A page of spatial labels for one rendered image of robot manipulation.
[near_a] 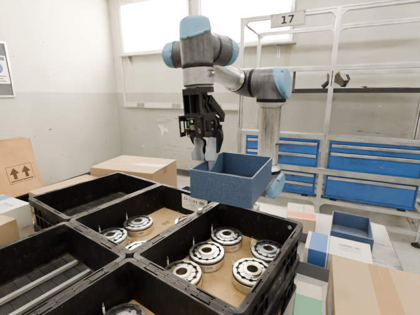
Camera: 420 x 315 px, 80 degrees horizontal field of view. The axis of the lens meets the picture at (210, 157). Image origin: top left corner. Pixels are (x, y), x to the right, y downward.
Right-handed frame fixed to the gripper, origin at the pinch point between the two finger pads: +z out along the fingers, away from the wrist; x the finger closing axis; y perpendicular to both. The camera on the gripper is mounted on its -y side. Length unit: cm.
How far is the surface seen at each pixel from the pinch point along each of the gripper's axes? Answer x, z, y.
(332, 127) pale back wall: 26, 24, -282
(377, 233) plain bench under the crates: 48, 46, -65
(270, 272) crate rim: 18.5, 20.4, 10.3
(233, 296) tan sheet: 9.4, 29.7, 9.9
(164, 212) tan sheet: -32.0, 26.7, -18.7
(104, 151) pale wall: -318, 53, -234
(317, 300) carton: 27.5, 32.1, 1.3
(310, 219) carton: 22, 36, -51
